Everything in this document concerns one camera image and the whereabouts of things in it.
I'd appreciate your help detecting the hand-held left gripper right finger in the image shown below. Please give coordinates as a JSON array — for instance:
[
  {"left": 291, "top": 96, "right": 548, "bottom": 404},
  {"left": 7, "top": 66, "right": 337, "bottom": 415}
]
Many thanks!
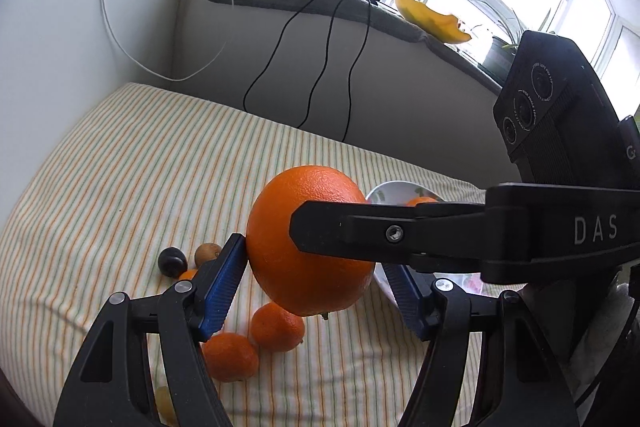
[{"left": 382, "top": 264, "right": 581, "bottom": 427}]

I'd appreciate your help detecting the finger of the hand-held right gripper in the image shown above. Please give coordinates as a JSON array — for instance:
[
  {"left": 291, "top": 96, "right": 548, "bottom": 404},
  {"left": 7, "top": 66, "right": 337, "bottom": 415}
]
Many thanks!
[{"left": 289, "top": 200, "right": 488, "bottom": 280}]

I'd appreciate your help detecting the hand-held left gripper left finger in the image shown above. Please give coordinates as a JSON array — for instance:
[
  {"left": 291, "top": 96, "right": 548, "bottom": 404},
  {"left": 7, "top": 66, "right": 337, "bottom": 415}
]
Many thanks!
[{"left": 52, "top": 233, "right": 248, "bottom": 427}]

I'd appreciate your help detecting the brown kiwi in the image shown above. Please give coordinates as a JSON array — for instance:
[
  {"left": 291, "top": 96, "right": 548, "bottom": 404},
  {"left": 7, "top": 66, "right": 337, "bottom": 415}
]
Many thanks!
[{"left": 194, "top": 243, "right": 223, "bottom": 268}]

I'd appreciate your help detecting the dark plum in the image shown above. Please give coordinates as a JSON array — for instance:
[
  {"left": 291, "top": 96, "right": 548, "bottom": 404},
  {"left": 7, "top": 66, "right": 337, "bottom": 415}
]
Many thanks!
[{"left": 158, "top": 247, "right": 189, "bottom": 279}]

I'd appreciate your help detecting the white floral bowl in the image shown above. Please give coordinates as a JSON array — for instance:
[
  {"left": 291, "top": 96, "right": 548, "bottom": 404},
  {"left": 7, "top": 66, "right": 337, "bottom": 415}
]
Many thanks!
[{"left": 365, "top": 180, "right": 487, "bottom": 308}]

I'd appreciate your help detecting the large orange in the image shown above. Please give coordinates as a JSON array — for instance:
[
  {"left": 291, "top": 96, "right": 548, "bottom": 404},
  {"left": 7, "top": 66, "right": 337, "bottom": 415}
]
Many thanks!
[{"left": 246, "top": 165, "right": 377, "bottom": 318}]

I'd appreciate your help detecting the white cloth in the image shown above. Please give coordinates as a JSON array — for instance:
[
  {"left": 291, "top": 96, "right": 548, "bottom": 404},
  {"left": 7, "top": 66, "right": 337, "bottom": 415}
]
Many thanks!
[{"left": 565, "top": 282, "right": 640, "bottom": 413}]

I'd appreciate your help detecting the yellowish fruit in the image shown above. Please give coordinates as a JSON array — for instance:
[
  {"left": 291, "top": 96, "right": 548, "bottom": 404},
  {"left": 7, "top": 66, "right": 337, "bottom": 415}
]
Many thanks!
[{"left": 155, "top": 386, "right": 179, "bottom": 426}]

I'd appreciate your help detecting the striped bedsheet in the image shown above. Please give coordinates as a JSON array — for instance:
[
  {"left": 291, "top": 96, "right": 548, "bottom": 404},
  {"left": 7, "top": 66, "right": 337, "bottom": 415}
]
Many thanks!
[{"left": 0, "top": 82, "right": 501, "bottom": 427}]

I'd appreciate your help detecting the potted plant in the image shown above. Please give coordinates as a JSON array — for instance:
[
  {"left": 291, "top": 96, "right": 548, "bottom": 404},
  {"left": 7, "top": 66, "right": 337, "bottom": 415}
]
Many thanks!
[{"left": 470, "top": 0, "right": 553, "bottom": 78}]

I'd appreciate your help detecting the yellow curved peel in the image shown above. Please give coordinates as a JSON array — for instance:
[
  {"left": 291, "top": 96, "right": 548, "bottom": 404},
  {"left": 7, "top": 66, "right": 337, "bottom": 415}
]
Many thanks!
[{"left": 395, "top": 0, "right": 473, "bottom": 45}]

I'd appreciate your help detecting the black cable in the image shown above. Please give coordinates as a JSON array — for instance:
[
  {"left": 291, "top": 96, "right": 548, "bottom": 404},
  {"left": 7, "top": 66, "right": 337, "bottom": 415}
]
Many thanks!
[
  {"left": 297, "top": 0, "right": 352, "bottom": 128},
  {"left": 342, "top": 0, "right": 372, "bottom": 142},
  {"left": 243, "top": 0, "right": 327, "bottom": 112}
]

